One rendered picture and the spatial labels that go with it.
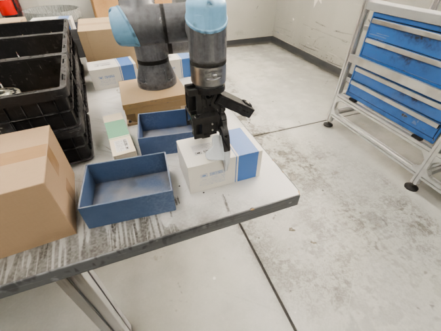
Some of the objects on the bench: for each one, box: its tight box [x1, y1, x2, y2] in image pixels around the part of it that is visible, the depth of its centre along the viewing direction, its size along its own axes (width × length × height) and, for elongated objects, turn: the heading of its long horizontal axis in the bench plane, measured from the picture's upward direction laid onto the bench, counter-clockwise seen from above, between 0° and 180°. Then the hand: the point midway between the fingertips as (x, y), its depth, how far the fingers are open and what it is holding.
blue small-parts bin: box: [77, 152, 177, 229], centre depth 62 cm, size 20×15×7 cm
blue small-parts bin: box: [137, 108, 194, 156], centre depth 81 cm, size 20×15×7 cm
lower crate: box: [54, 87, 95, 165], centre depth 75 cm, size 40×30×12 cm
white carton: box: [177, 127, 263, 194], centre depth 69 cm, size 20×12×9 cm, turn 111°
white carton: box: [86, 56, 138, 91], centre depth 117 cm, size 20×12×9 cm, turn 117°
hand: (218, 153), depth 68 cm, fingers closed on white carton, 13 cm apart
